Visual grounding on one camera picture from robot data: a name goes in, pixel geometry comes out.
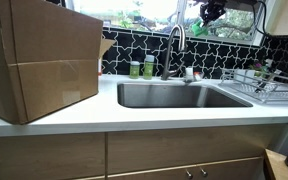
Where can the wooden kitchen cabinet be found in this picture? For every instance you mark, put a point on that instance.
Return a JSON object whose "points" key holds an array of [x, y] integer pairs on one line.
{"points": [[150, 150]]}

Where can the stainless steel sink basin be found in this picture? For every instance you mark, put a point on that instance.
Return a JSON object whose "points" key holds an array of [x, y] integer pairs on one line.
{"points": [[170, 95]]}

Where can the brushed steel gooseneck faucet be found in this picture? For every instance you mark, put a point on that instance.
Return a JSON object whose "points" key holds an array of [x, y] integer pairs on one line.
{"points": [[167, 63]]}

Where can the green sponge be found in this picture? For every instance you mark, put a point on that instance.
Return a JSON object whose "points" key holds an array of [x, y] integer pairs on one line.
{"points": [[200, 30]]}

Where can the round metal cabinet knob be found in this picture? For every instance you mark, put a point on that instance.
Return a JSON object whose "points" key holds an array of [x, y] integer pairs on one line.
{"points": [[189, 174], [203, 172]]}

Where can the pink flower plant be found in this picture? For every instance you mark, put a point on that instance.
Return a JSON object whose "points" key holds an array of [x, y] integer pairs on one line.
{"points": [[258, 65]]}

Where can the tall green soap bottle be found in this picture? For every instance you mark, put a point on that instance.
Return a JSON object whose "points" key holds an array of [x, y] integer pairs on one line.
{"points": [[149, 70]]}

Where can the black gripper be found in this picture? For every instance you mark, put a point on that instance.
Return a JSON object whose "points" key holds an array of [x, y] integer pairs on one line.
{"points": [[213, 7]]}

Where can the orange red scraper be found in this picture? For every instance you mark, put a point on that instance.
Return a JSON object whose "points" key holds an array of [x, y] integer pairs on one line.
{"points": [[198, 76]]}

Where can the short green soap bottle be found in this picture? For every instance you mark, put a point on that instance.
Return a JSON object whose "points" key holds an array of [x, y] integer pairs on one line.
{"points": [[134, 71]]}

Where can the brown cardboard box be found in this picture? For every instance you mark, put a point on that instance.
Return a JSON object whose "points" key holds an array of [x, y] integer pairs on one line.
{"points": [[50, 50]]}

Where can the white sign with red border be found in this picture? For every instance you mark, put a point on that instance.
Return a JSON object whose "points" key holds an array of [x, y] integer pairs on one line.
{"points": [[99, 68]]}

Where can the white dish rack caddy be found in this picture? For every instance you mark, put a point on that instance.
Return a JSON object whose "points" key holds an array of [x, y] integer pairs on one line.
{"points": [[244, 76]]}

